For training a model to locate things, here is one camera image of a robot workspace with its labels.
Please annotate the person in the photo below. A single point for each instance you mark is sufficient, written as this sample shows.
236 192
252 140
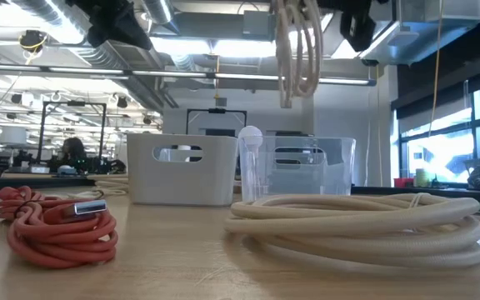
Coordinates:
73 152

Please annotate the black background rig frame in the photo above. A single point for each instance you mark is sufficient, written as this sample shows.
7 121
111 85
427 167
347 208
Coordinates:
42 129
217 111

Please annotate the black yellow ceiling reel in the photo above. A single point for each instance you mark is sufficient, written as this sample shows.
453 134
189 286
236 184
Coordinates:
31 41

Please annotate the pale green roll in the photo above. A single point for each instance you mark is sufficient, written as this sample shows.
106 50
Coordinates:
422 178

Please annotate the white plastic bin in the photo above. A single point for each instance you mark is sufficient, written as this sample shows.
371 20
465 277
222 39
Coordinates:
181 179

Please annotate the long ceiling light bar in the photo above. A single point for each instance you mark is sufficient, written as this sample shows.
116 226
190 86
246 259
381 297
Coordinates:
161 74

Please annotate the small red box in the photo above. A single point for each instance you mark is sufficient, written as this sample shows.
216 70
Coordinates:
403 182

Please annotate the silver ventilation duct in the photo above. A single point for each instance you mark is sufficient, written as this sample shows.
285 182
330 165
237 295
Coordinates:
111 54

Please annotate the large window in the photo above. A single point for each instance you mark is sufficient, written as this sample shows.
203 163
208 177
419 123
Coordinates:
444 154

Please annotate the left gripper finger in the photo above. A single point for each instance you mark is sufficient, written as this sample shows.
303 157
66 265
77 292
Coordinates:
97 37
133 33

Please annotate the grey ceiling duct box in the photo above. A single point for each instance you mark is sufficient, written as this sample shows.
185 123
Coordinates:
427 33

